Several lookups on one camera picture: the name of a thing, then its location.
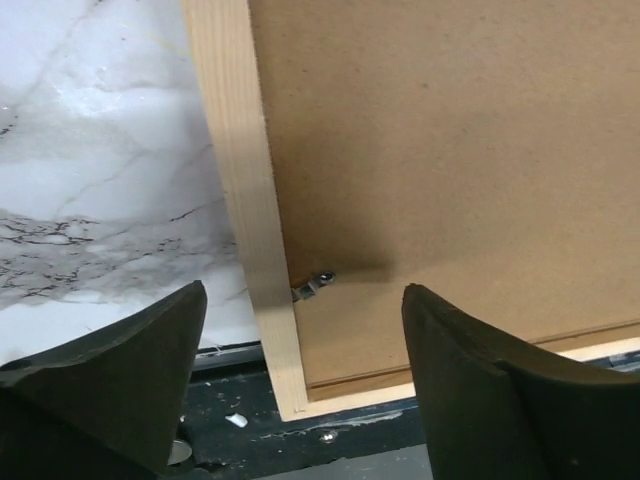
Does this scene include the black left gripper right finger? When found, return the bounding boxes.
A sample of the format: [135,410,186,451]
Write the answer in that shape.
[402,284,639,479]

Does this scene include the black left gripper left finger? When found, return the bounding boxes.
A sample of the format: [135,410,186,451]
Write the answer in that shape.
[1,281,207,479]

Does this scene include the brown frame backing board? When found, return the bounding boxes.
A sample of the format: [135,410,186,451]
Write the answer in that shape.
[248,0,640,389]

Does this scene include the light wooden picture frame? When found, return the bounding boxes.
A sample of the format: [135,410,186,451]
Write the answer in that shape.
[178,0,640,421]

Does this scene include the black table edge rail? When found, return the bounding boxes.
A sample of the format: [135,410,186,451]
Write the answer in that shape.
[168,343,431,479]

